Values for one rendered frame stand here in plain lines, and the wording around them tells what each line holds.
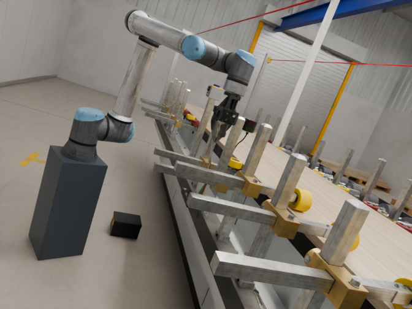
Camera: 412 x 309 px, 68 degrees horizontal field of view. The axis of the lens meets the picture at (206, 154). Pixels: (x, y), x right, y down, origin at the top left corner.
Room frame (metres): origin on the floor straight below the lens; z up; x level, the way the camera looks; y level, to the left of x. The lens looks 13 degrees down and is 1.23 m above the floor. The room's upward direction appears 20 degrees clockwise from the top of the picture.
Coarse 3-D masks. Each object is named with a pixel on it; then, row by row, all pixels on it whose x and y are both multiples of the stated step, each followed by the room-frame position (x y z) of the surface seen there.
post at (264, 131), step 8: (264, 128) 1.06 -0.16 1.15; (256, 136) 1.09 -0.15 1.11; (264, 136) 1.07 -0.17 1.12; (256, 144) 1.06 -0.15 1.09; (264, 144) 1.07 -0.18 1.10; (256, 152) 1.07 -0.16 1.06; (248, 160) 1.07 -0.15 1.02; (256, 160) 1.07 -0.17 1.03; (248, 168) 1.06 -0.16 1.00; (256, 168) 1.07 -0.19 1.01; (240, 192) 1.07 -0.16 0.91; (232, 200) 1.07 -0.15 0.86; (240, 200) 1.07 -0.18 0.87; (224, 216) 1.09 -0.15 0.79; (224, 224) 1.06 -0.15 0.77; (232, 224) 1.07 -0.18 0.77; (224, 232) 1.07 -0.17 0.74
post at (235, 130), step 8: (240, 120) 1.30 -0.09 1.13; (232, 128) 1.32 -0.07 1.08; (240, 128) 1.31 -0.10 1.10; (232, 136) 1.30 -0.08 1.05; (232, 144) 1.30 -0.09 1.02; (224, 152) 1.30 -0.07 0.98; (232, 152) 1.31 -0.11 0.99; (224, 160) 1.30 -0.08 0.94; (216, 168) 1.32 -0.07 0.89; (224, 168) 1.31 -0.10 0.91; (216, 192) 1.31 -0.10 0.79
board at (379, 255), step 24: (240, 144) 2.17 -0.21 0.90; (264, 168) 1.65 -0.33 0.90; (312, 192) 1.50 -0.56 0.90; (336, 192) 1.71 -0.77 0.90; (312, 216) 1.10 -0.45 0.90; (336, 216) 1.21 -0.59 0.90; (384, 216) 1.54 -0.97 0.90; (312, 240) 0.92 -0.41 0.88; (360, 240) 1.03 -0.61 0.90; (384, 240) 1.13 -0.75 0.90; (408, 240) 1.25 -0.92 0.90; (360, 264) 0.82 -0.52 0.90; (384, 264) 0.89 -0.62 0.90; (408, 264) 0.96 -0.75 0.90
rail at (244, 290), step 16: (160, 128) 2.97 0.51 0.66; (176, 144) 2.34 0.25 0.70; (192, 192) 1.46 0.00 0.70; (192, 208) 1.37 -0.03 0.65; (208, 224) 1.16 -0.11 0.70; (208, 240) 1.08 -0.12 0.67; (224, 240) 1.06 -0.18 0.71; (208, 256) 1.04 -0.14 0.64; (224, 288) 0.86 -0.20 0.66; (240, 288) 0.82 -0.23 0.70; (224, 304) 0.82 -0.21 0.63; (240, 304) 0.76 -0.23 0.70; (256, 304) 0.77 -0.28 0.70
